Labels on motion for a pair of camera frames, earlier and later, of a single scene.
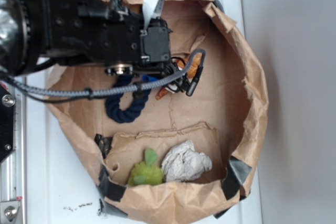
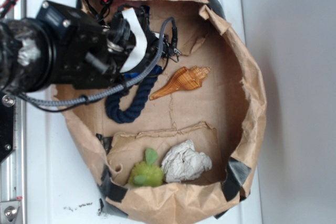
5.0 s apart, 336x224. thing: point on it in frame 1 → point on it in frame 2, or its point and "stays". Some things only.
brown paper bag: (175, 147) stays
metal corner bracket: (9, 210) stays
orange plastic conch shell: (194, 65) → (186, 78)
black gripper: (77, 20) → (78, 53)
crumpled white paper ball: (183, 163) stays
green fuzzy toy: (144, 173) stays
